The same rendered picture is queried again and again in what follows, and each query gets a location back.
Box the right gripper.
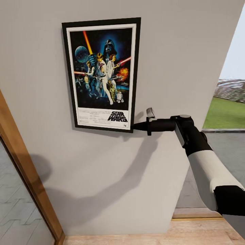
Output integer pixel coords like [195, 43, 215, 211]
[130, 117, 165, 136]

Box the poster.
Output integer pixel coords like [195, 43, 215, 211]
[62, 17, 141, 133]

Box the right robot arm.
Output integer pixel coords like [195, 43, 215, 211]
[130, 107, 245, 240]

